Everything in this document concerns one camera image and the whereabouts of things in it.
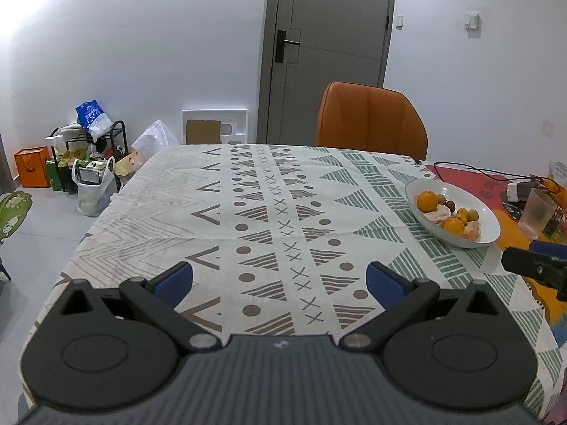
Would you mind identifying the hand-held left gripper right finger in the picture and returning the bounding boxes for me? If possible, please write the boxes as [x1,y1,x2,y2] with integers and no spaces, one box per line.
[339,262,510,355]

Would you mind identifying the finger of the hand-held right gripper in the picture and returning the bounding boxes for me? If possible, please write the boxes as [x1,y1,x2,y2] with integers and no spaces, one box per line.
[502,247,567,286]
[529,240,567,256]

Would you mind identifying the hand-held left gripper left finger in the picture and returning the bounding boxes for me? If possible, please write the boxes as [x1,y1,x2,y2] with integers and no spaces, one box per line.
[49,262,220,354]

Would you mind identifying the white plate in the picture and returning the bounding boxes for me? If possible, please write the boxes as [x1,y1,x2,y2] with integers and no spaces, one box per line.
[405,178,501,249]

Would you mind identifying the large orange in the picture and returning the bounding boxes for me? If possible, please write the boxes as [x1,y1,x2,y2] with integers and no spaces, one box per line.
[416,190,439,213]

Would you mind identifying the frosted plastic cup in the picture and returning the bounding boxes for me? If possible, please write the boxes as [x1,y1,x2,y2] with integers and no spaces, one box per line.
[519,188,557,240]

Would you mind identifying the black round coaster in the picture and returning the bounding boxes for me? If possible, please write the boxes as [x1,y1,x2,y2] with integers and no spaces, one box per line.
[500,195,528,220]

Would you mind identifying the yellow snack packet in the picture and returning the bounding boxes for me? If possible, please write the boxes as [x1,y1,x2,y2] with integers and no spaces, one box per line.
[548,160,567,187]

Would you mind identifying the red orange table mat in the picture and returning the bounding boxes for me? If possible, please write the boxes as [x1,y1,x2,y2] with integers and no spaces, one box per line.
[425,164,567,333]

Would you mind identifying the patterned tablecloth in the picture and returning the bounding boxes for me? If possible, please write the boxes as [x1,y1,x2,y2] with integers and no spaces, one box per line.
[22,143,563,417]

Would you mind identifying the white bag with items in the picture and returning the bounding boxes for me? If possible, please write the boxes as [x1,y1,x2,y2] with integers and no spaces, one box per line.
[72,156,117,217]

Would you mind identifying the white plastic bag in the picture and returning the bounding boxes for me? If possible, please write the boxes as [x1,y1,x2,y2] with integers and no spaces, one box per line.
[131,120,180,160]

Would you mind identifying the brown cardboard sheet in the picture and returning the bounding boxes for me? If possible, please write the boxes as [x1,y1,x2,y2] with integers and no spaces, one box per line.
[186,120,221,145]

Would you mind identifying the black metal rack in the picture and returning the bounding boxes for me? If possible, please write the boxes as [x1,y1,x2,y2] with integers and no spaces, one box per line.
[50,120,129,193]

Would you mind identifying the green paper bag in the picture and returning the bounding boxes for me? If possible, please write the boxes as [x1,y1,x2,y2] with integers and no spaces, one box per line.
[45,159,65,192]

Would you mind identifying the orange chair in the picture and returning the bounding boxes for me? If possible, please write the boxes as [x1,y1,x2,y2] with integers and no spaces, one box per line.
[315,81,429,161]

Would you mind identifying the green patterned mat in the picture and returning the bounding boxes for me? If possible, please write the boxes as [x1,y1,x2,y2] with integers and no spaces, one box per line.
[0,192,33,244]

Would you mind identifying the white foam packaging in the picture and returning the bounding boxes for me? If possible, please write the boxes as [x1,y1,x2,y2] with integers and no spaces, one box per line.
[181,108,249,145]

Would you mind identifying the orange paper bag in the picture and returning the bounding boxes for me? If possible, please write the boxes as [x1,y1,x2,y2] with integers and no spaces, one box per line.
[14,147,53,188]

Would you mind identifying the blue plastic bag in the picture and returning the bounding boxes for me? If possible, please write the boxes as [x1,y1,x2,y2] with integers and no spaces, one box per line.
[75,100,112,139]

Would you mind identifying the grey door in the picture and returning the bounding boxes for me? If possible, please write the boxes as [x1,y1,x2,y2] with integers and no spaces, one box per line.
[257,0,397,145]

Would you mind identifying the red thin wires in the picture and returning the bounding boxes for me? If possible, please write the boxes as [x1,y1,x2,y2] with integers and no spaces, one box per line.
[532,177,567,213]

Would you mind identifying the black cable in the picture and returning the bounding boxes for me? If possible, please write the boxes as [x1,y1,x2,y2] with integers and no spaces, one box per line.
[416,159,541,184]

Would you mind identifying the black door lock handle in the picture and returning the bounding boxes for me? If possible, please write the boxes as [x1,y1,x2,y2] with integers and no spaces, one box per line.
[275,29,301,63]

